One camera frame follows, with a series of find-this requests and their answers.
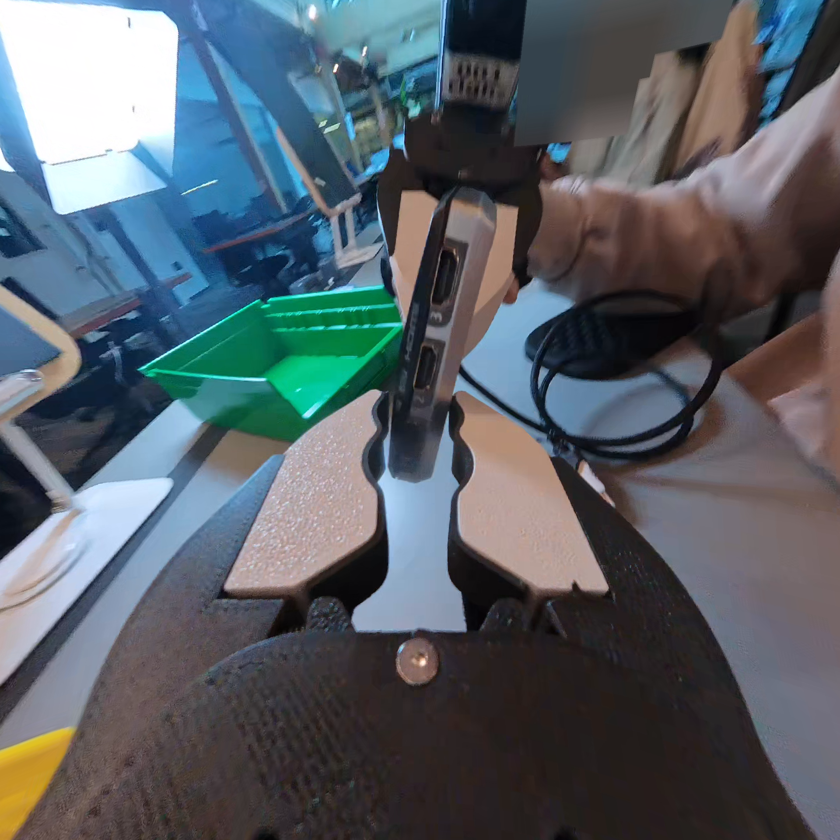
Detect black textured pad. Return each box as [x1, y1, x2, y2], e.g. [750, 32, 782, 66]
[525, 307, 703, 382]

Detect bright light panel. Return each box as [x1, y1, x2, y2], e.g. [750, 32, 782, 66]
[0, 7, 179, 217]

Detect person's right forearm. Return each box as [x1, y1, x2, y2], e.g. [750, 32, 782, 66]
[528, 69, 840, 329]

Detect yellow plastic bin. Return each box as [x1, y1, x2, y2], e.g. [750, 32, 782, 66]
[0, 725, 76, 840]

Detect grey hdmi switch hub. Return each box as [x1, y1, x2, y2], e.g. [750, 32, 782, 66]
[387, 185, 498, 483]

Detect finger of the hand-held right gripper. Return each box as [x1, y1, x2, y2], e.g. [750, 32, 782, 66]
[390, 189, 448, 312]
[459, 200, 521, 360]

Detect black panel with wooden rim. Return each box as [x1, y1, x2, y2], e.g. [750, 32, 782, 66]
[0, 282, 83, 398]

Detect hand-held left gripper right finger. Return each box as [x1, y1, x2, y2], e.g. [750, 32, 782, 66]
[449, 392, 610, 613]

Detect white panel stand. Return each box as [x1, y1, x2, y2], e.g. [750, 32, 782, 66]
[0, 367, 175, 683]

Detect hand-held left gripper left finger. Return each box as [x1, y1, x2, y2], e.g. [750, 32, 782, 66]
[223, 390, 388, 608]

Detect thick black silver plug cable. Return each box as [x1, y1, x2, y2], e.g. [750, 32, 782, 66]
[458, 292, 726, 506]

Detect person's upper body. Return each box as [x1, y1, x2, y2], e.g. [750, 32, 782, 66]
[764, 262, 840, 487]

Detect green plastic bin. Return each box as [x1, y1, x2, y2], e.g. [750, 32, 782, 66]
[139, 285, 404, 442]

